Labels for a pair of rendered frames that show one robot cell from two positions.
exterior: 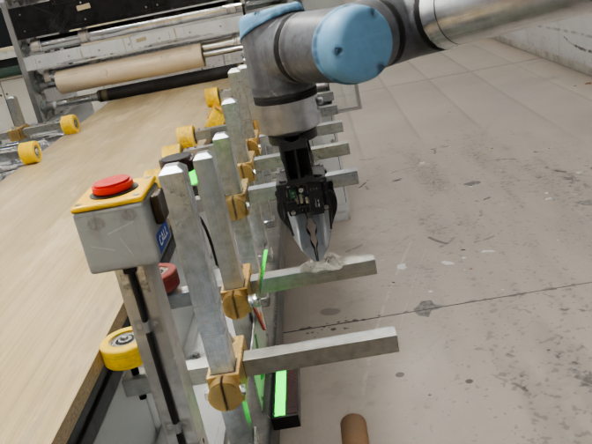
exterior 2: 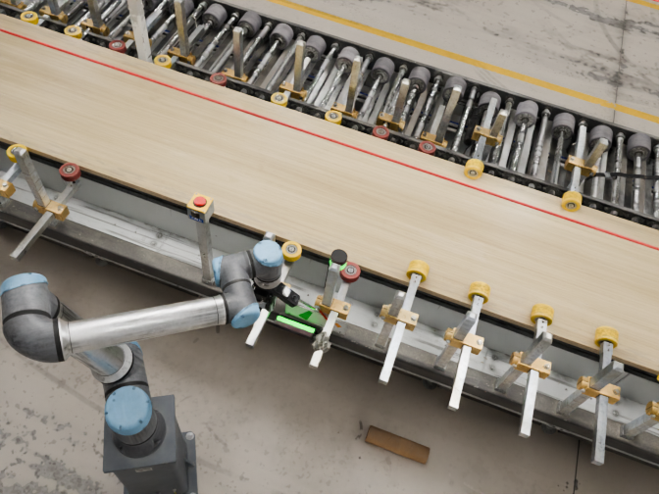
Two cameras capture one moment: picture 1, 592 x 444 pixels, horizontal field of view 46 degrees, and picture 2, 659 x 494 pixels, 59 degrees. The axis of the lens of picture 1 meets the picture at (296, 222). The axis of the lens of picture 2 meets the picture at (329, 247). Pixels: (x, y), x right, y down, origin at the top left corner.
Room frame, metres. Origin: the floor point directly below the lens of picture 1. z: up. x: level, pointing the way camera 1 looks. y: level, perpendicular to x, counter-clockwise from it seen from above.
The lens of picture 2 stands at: (1.27, -0.98, 2.85)
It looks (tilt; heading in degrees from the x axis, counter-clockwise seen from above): 55 degrees down; 97
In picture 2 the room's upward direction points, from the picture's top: 11 degrees clockwise
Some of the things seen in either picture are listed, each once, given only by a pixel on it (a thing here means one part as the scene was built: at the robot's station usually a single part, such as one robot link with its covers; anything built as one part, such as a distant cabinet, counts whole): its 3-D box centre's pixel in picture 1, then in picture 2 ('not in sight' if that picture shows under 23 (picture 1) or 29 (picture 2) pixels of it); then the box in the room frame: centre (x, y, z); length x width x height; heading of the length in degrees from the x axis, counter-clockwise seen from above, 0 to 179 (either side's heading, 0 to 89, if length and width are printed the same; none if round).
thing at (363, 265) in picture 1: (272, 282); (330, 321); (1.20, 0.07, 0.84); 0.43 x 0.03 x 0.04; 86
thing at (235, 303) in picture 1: (237, 291); (332, 306); (1.19, 0.13, 0.85); 0.13 x 0.06 x 0.05; 176
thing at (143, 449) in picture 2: not in sight; (137, 427); (0.64, -0.47, 0.65); 0.19 x 0.19 x 0.10
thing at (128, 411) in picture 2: not in sight; (130, 413); (0.63, -0.47, 0.79); 0.17 x 0.15 x 0.18; 126
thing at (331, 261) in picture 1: (321, 259); (323, 340); (1.19, -0.03, 0.87); 0.09 x 0.07 x 0.02; 86
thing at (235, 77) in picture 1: (252, 152); (521, 365); (1.91, 0.08, 0.93); 0.03 x 0.03 x 0.48; 86
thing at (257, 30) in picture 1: (278, 53); (267, 261); (0.97, -0.02, 1.28); 0.10 x 0.09 x 0.12; 36
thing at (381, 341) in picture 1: (260, 362); (272, 298); (0.95, 0.10, 0.83); 0.43 x 0.03 x 0.04; 86
